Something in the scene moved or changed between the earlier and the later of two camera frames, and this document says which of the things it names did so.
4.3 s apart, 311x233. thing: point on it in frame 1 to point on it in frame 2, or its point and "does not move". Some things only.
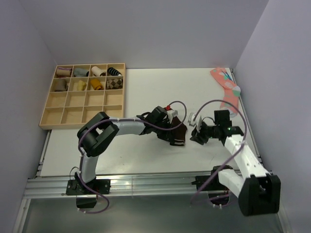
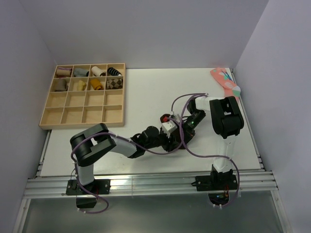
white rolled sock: (97, 72) does not move
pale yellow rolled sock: (80, 86) does not move
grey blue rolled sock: (80, 72) does not move
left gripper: (166, 137) to (169, 142)
